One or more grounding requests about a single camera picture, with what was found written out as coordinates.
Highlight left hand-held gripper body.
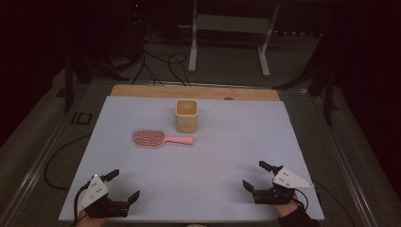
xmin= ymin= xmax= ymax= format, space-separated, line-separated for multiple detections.
xmin=78 ymin=174 xmax=131 ymax=219

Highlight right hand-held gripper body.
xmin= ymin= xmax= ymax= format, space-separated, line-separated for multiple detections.
xmin=252 ymin=166 xmax=315 ymax=205

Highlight pink hairbrush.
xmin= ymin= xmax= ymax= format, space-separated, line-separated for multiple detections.
xmin=131 ymin=128 xmax=194 ymax=148

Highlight person's right hand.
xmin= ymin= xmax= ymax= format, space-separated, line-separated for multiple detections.
xmin=273 ymin=197 xmax=301 ymax=218

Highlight person's left hand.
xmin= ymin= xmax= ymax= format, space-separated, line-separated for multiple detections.
xmin=75 ymin=211 xmax=106 ymax=227

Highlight pale blue table mat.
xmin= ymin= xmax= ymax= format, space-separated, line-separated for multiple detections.
xmin=58 ymin=96 xmax=325 ymax=222

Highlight square bamboo cup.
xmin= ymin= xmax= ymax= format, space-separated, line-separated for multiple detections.
xmin=175 ymin=98 xmax=199 ymax=133

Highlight dark metal stand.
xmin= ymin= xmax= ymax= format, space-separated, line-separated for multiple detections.
xmin=62 ymin=51 xmax=129 ymax=114
xmin=273 ymin=31 xmax=340 ymax=127

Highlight white metal stand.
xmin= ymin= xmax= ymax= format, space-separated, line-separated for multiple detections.
xmin=187 ymin=0 xmax=282 ymax=79

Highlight left hand-held gripper cable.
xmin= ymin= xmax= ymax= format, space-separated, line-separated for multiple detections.
xmin=73 ymin=181 xmax=92 ymax=227

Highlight hand-held gripper cable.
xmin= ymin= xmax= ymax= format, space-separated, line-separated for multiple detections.
xmin=73 ymin=181 xmax=92 ymax=227
xmin=294 ymin=181 xmax=357 ymax=227

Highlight right hand-held gripper cable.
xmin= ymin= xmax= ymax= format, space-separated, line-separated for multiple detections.
xmin=294 ymin=181 xmax=357 ymax=227

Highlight black floor cable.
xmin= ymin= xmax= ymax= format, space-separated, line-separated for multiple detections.
xmin=44 ymin=133 xmax=93 ymax=191

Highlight black rectangular bracket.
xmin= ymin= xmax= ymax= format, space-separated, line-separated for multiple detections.
xmin=70 ymin=112 xmax=94 ymax=126

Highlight tangled black cables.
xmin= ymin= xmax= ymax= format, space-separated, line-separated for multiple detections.
xmin=131 ymin=31 xmax=192 ymax=88

